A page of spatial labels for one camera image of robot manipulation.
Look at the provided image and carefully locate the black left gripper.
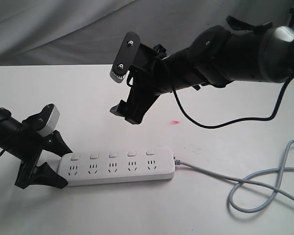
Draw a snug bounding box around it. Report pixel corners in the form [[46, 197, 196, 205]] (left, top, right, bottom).
[[9, 111, 72, 189]]

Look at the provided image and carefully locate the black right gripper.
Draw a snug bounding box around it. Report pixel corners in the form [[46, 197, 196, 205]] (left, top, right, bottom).
[[110, 43, 167, 124]]

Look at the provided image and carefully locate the white five-outlet power strip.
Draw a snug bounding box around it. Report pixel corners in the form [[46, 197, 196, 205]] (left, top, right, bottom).
[[57, 147, 175, 186]]

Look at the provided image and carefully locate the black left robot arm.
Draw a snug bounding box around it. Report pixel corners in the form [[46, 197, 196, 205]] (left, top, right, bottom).
[[0, 104, 72, 189]]

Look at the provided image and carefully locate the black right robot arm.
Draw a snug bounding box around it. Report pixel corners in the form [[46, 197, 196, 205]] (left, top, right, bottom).
[[110, 16, 294, 124]]

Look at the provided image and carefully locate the grey backdrop cloth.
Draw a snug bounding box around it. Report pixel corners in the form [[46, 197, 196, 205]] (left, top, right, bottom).
[[0, 0, 294, 66]]

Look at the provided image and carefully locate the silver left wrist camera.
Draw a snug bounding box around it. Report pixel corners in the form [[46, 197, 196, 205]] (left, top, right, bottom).
[[37, 104, 60, 137]]

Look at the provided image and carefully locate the black camera cable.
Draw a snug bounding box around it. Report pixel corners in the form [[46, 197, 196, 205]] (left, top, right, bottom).
[[126, 58, 294, 128]]

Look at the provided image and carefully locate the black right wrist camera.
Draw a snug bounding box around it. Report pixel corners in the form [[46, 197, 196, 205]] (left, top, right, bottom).
[[110, 32, 141, 83]]

